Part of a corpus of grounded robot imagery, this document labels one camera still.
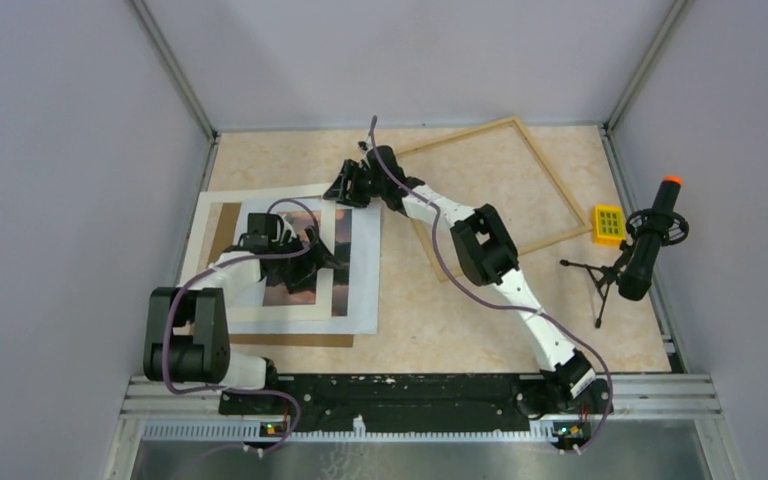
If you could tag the white paper sheet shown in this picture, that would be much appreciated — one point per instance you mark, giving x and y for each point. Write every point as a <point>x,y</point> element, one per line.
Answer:
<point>362,315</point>

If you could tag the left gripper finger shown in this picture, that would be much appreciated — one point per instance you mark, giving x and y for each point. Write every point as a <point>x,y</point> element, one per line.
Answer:
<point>298,277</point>
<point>319,256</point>

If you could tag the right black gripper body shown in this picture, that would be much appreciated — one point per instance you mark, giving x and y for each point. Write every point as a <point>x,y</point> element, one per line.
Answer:
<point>378,188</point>

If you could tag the sunset landscape photo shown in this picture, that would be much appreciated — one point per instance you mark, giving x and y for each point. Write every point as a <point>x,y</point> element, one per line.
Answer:
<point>276,292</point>

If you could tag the light wooden picture frame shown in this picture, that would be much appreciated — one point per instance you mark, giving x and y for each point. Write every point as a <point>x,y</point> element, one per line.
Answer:
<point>502,164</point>

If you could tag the brown backing board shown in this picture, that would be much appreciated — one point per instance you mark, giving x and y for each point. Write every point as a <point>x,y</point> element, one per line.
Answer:
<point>225,218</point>

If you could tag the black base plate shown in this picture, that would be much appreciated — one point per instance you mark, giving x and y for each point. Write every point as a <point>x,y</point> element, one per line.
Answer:
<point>421,403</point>

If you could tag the black mini tripod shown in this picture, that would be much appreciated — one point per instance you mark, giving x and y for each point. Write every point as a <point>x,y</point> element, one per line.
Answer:
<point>604,277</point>

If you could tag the black microphone orange tip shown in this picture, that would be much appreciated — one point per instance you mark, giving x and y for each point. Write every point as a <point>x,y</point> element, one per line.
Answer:
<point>651,230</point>

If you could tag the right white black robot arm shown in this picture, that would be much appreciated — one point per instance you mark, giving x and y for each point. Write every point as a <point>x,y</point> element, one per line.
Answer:
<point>486,254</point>

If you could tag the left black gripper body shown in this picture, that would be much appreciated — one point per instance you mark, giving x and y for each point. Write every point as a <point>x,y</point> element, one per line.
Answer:
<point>287,266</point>

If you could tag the cream mat board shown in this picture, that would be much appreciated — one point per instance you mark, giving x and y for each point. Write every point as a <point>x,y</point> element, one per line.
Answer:
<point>198,225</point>

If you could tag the yellow grid block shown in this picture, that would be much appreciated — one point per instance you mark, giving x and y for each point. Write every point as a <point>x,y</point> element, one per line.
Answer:
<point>608,225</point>

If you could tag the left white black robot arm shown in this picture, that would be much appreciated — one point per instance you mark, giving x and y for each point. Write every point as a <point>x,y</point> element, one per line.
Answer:
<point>187,337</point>

